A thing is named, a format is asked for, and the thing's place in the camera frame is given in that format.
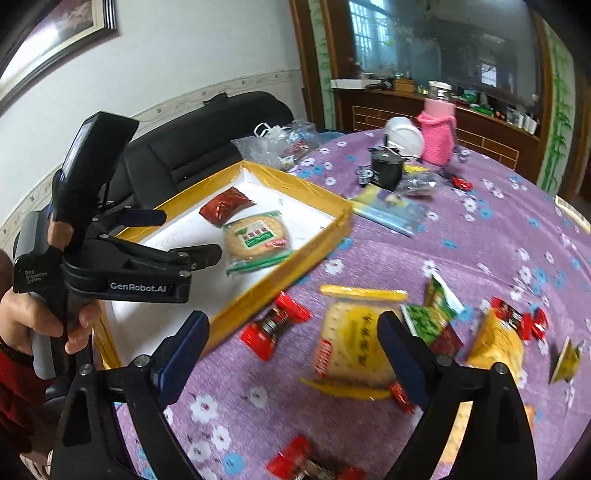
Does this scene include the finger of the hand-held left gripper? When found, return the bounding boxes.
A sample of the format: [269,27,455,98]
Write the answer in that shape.
[63,241,224,285]
[90,208,168,237]

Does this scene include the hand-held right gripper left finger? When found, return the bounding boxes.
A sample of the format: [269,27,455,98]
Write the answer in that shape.
[48,310,211,480]

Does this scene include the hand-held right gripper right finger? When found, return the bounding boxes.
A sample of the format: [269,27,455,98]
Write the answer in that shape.
[376,310,539,480]

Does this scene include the green pea snack packet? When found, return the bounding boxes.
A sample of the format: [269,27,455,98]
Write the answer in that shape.
[401,272,466,347]

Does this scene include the dark red biscuit packet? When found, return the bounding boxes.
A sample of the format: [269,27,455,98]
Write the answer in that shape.
[431,323,465,359]

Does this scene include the yellow square cracker packet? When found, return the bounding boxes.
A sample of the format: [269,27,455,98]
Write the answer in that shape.
[300,285,410,400]

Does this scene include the green round cracker packet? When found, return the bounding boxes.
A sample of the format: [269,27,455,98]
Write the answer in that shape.
[223,210,299,278]

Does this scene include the red black candy packet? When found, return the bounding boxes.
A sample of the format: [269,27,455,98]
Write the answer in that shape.
[240,292,314,362]
[265,436,365,480]
[491,298,534,340]

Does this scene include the yellow cheese cracker packet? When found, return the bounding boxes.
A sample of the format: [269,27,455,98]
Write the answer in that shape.
[466,307,527,384]

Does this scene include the yellow cardboard box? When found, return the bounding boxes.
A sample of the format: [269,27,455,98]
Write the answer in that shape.
[92,161,355,371]

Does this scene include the gold green snack packet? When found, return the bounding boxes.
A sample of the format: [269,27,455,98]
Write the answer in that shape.
[549,337,584,385]

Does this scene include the person's left hand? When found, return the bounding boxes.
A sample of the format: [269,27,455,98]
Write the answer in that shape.
[0,284,101,357]

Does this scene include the dark red foil snack packet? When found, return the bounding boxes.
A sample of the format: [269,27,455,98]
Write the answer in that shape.
[199,187,257,227]

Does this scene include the purple floral tablecloth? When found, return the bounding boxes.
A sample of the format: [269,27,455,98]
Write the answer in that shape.
[115,127,591,480]

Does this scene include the black leather chair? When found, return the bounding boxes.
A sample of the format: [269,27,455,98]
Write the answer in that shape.
[104,91,296,219]

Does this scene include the clear plastic bag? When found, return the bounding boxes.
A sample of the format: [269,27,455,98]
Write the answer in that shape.
[231,119,322,173]

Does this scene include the blue yellow flat packet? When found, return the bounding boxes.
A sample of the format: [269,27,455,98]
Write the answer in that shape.
[348,187,430,237]

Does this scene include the silver foil packet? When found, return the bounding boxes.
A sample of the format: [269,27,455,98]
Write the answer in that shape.
[397,165,444,197]

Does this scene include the black pot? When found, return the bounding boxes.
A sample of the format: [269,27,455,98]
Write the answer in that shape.
[370,145,410,191]

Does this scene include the white round container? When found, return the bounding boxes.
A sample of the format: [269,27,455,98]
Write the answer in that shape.
[383,116,424,160]

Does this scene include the pink knit covered bottle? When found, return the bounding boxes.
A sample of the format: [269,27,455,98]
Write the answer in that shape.
[417,82,458,166]

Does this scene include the wooden cabinet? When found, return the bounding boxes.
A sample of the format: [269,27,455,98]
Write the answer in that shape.
[330,78,544,184]

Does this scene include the glass window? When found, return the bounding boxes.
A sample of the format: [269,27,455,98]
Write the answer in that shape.
[346,0,544,106]

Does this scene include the framed wall picture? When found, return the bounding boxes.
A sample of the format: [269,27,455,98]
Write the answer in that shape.
[0,0,118,117]

